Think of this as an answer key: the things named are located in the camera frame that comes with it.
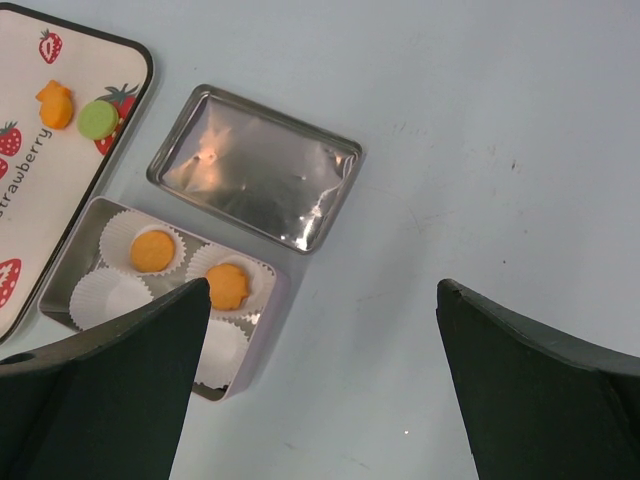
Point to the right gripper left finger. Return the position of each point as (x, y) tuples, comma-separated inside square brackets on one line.
[(109, 402)]

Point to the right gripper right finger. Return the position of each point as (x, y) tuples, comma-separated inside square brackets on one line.
[(537, 403)]

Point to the orange round cookie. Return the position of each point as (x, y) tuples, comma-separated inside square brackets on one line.
[(152, 251)]

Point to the orange flower cookie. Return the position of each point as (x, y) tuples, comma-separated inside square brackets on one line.
[(229, 286)]

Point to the white paper cup front left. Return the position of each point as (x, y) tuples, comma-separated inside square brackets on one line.
[(105, 294)]

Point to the white paper cup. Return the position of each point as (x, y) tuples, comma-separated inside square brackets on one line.
[(119, 233), (105, 294), (224, 348), (261, 277)]

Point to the white paper cup front right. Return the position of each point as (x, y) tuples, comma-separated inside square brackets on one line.
[(224, 348)]

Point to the silver tin box base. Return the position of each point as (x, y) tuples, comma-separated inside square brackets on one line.
[(82, 256)]

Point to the white paper cup back left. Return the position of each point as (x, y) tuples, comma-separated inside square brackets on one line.
[(119, 233)]

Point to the white paper cup back right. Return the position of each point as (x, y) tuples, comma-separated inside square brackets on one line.
[(261, 277)]

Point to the silver tin lid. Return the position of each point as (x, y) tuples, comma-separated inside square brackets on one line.
[(268, 173)]

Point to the green round cookie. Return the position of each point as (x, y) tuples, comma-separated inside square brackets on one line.
[(97, 120)]

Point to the orange fish shaped cookie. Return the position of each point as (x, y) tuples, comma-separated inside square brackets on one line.
[(56, 105)]

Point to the strawberry pattern white tray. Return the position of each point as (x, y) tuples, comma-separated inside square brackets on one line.
[(48, 174)]

